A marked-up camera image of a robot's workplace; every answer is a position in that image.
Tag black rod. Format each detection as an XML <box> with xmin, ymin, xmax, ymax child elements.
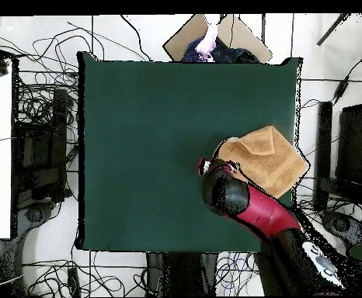
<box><xmin>316</xmin><ymin>12</ymin><xmax>351</xmax><ymax>47</ymax></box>

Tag pale pink garment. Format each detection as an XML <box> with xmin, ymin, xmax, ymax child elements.
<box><xmin>195</xmin><ymin>23</ymin><xmax>218</xmax><ymax>62</ymax></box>

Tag dark green table cloth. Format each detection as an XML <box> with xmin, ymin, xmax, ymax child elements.
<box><xmin>76</xmin><ymin>50</ymin><xmax>303</xmax><ymax>254</ymax></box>

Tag black flat panel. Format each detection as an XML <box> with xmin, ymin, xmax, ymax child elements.
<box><xmin>335</xmin><ymin>103</ymin><xmax>362</xmax><ymax>187</ymax></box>

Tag brown cardboard box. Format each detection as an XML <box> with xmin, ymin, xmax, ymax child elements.
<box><xmin>162</xmin><ymin>13</ymin><xmax>273</xmax><ymax>64</ymax></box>

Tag black power adapter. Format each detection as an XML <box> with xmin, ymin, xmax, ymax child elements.
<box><xmin>332</xmin><ymin>77</ymin><xmax>348</xmax><ymax>102</ymax></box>

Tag black equipment rack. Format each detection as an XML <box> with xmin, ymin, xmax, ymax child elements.
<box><xmin>12</xmin><ymin>88</ymin><xmax>70</xmax><ymax>203</ymax></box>

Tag tan terry towel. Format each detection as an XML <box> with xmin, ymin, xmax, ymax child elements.
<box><xmin>213</xmin><ymin>124</ymin><xmax>310</xmax><ymax>199</ymax></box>

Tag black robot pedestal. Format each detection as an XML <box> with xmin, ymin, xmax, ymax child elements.
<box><xmin>145</xmin><ymin>252</ymin><xmax>219</xmax><ymax>297</ymax></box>

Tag dark blue clothes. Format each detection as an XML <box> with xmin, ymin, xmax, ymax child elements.
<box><xmin>182</xmin><ymin>36</ymin><xmax>260</xmax><ymax>64</ymax></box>

